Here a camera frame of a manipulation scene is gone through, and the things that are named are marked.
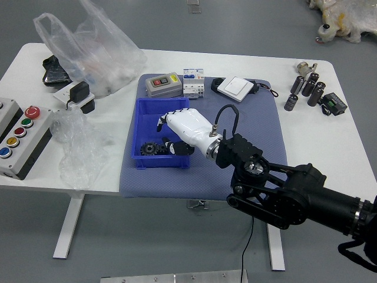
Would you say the white wall switch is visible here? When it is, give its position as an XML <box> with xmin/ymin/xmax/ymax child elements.
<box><xmin>217</xmin><ymin>75</ymin><xmax>256</xmax><ymax>103</ymax></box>

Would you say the metal table bracket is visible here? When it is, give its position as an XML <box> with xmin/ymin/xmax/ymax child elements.
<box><xmin>186</xmin><ymin>199</ymin><xmax>210</xmax><ymax>210</ymax></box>

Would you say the black connector with wires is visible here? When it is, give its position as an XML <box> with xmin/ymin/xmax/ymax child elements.
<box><xmin>250</xmin><ymin>80</ymin><xmax>279</xmax><ymax>98</ymax></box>

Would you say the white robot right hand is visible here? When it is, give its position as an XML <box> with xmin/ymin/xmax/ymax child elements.
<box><xmin>155</xmin><ymin>108</ymin><xmax>224</xmax><ymax>156</ymax></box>

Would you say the black ring part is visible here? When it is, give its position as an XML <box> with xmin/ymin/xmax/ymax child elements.
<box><xmin>210</xmin><ymin>77</ymin><xmax>226</xmax><ymax>94</ymax></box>

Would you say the plastic-wrapped bundle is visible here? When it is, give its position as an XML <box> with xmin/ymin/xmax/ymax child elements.
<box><xmin>307</xmin><ymin>0</ymin><xmax>377</xmax><ymax>45</ymax></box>

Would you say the grey push-button switch box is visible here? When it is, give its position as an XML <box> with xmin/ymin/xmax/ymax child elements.
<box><xmin>144</xmin><ymin>73</ymin><xmax>181</xmax><ymax>98</ymax></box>

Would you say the black power module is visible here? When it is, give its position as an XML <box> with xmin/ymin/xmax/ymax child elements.
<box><xmin>319</xmin><ymin>92</ymin><xmax>349</xmax><ymax>116</ymax></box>

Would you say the big black gear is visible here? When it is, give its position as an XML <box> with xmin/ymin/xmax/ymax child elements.
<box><xmin>140</xmin><ymin>141</ymin><xmax>158</xmax><ymax>157</ymax></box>

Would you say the small black block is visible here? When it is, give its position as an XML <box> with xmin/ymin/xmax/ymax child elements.
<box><xmin>80</xmin><ymin>100</ymin><xmax>96</xmax><ymax>114</ymax></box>

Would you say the white circuit breaker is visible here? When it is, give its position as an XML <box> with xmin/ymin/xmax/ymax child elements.
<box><xmin>182</xmin><ymin>68</ymin><xmax>206</xmax><ymax>101</ymax></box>

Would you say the clear bubble wrap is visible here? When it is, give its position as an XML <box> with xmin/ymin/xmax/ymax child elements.
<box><xmin>49</xmin><ymin>106</ymin><xmax>116</xmax><ymax>191</ymax></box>

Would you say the blue plastic box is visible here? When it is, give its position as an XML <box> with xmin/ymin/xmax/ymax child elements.
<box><xmin>130</xmin><ymin>97</ymin><xmax>193</xmax><ymax>171</ymax></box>

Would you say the grey button control box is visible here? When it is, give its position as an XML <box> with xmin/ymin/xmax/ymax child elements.
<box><xmin>0</xmin><ymin>97</ymin><xmax>55</xmax><ymax>181</ymax></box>

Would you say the white socket plate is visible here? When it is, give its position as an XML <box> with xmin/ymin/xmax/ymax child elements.
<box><xmin>52</xmin><ymin>84</ymin><xmax>96</xmax><ymax>108</ymax></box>

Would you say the black floor cable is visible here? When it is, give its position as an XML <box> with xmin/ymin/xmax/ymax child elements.
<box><xmin>240</xmin><ymin>216</ymin><xmax>256</xmax><ymax>283</ymax></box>

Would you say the grey floor fixture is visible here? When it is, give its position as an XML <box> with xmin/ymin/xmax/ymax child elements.
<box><xmin>186</xmin><ymin>0</ymin><xmax>203</xmax><ymax>14</ymax></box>

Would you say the silver metal fitting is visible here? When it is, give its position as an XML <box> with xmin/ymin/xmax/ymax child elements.
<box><xmin>295</xmin><ymin>61</ymin><xmax>319</xmax><ymax>75</ymax></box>

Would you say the clear plastic bag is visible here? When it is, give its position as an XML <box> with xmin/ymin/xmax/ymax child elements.
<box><xmin>32</xmin><ymin>0</ymin><xmax>148</xmax><ymax>100</ymax></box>

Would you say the black power adapter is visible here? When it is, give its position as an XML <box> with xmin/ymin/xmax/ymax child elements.
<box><xmin>66</xmin><ymin>81</ymin><xmax>91</xmax><ymax>110</ymax></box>

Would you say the white table leg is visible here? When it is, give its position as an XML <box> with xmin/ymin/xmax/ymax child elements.
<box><xmin>52</xmin><ymin>193</ymin><xmax>87</xmax><ymax>260</ymax></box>
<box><xmin>264</xmin><ymin>222</ymin><xmax>286</xmax><ymax>272</ymax></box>

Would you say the blue-grey mat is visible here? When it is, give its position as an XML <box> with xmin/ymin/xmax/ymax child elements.
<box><xmin>119</xmin><ymin>73</ymin><xmax>288</xmax><ymax>205</ymax></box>

